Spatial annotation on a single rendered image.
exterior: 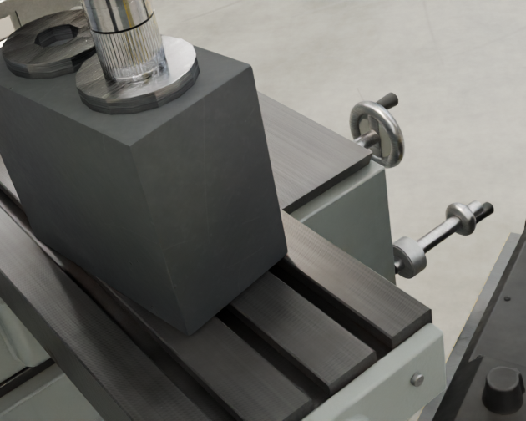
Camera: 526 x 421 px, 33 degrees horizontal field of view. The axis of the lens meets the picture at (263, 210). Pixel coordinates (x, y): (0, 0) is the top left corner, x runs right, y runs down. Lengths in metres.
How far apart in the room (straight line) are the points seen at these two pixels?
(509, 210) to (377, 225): 1.04
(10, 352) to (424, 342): 0.49
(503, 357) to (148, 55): 0.67
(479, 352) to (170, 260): 0.58
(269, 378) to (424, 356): 0.12
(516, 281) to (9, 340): 0.66
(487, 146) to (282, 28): 1.03
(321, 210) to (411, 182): 1.23
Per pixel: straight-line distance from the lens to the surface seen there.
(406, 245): 1.34
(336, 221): 1.19
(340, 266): 0.74
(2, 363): 1.01
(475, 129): 2.56
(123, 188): 0.63
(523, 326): 1.18
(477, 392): 1.08
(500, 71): 2.82
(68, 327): 0.75
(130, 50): 0.62
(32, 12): 1.21
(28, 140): 0.73
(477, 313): 1.46
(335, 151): 1.22
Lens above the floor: 1.45
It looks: 38 degrees down
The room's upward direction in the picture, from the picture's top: 12 degrees counter-clockwise
